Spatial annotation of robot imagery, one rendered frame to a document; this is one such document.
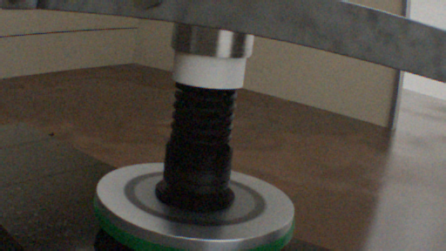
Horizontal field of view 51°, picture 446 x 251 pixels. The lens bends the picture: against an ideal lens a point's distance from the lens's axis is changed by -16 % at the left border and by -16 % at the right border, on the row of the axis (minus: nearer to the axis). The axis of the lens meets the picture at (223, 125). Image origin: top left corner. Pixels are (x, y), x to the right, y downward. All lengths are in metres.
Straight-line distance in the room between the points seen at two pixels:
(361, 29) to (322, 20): 0.04
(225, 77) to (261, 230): 0.15
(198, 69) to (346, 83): 5.09
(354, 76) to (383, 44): 5.07
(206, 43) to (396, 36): 0.18
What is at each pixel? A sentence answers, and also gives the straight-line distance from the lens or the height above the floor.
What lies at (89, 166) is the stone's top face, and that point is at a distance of 0.77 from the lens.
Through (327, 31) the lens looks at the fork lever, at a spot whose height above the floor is 1.06.
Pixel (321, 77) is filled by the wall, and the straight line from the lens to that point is 5.70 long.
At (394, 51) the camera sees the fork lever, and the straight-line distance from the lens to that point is 0.46.
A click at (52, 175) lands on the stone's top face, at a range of 0.72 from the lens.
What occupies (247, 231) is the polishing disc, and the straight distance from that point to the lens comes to 0.51.
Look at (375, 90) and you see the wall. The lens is 5.45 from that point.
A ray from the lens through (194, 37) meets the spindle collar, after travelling 0.50.
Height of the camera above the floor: 1.08
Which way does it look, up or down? 14 degrees down
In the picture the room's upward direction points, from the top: 7 degrees clockwise
